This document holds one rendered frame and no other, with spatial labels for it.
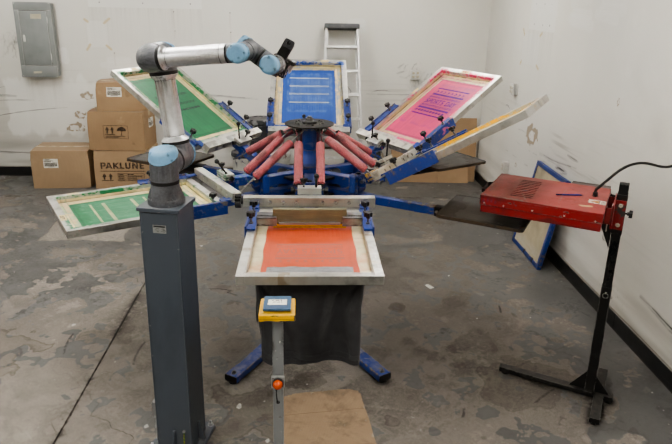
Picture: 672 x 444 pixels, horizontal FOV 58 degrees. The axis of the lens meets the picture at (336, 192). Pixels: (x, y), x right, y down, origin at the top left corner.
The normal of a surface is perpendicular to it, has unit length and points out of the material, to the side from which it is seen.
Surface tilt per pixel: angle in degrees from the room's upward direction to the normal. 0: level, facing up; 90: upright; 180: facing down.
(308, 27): 90
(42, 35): 90
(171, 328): 90
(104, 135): 90
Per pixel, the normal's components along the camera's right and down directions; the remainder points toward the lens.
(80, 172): 0.11, 0.31
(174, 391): -0.16, 0.30
